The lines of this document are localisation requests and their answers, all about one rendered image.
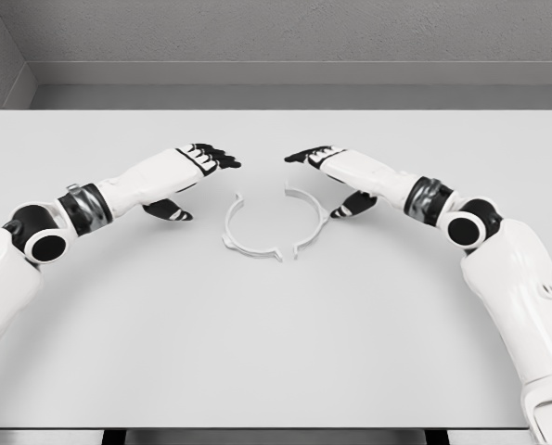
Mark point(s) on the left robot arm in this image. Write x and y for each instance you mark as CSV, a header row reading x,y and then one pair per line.
x,y
48,241

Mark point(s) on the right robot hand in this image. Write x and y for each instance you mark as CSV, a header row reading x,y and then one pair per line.
x,y
350,169

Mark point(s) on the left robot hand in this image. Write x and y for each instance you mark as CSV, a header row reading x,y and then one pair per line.
x,y
173,169

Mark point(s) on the white pipe clamp half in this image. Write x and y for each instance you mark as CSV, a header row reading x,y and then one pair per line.
x,y
315,218
238,232

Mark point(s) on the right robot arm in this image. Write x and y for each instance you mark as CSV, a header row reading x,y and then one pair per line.
x,y
489,259

